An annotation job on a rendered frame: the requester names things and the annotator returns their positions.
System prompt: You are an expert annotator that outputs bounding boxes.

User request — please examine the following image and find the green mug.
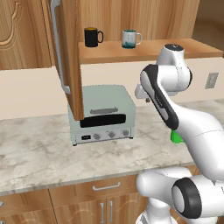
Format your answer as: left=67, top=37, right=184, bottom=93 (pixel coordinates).
left=170, top=129, right=186, bottom=145

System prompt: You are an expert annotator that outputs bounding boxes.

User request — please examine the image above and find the black mug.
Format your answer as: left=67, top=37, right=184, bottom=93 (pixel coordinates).
left=83, top=26, right=105, bottom=49

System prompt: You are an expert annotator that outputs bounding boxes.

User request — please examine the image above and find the wooden drawer front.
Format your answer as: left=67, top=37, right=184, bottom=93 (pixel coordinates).
left=0, top=188, right=54, bottom=219
left=48, top=173, right=140, bottom=208

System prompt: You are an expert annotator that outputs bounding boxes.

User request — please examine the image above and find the long silver door handle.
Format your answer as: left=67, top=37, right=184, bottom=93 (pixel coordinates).
left=49, top=0, right=72, bottom=95

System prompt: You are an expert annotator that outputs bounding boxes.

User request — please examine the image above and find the silver base door handle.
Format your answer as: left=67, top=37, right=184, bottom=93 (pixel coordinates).
left=108, top=200, right=115, bottom=224
left=99, top=202, right=105, bottom=224

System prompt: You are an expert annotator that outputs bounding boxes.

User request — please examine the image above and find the open wooden cabinet door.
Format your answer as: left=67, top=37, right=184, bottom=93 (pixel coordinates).
left=45, top=0, right=86, bottom=122

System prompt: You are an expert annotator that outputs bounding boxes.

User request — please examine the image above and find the grey wall outlet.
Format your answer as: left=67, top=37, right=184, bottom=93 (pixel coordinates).
left=204, top=72, right=220, bottom=90

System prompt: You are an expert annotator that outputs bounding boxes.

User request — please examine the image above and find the white and teal mug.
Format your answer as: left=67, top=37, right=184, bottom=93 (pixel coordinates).
left=121, top=29, right=144, bottom=50

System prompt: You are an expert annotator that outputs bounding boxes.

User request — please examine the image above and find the open wooden wall cabinet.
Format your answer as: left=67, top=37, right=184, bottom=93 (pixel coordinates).
left=77, top=0, right=224, bottom=66

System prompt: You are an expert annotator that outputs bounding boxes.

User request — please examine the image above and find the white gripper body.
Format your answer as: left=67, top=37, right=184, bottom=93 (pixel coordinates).
left=134, top=83, right=153, bottom=102

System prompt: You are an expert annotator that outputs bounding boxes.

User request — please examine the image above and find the wooden base cabinet door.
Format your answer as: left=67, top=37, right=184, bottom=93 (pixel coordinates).
left=53, top=198, right=109, bottom=224
left=0, top=207, right=58, bottom=224
left=106, top=192, right=149, bottom=224

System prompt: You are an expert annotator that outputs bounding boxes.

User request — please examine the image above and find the pale green toaster oven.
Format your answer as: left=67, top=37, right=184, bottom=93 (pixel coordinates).
left=67, top=84, right=137, bottom=147

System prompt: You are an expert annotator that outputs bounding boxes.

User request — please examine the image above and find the closed wooden cabinet door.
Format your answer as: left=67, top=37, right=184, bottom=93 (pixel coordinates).
left=0, top=0, right=57, bottom=71

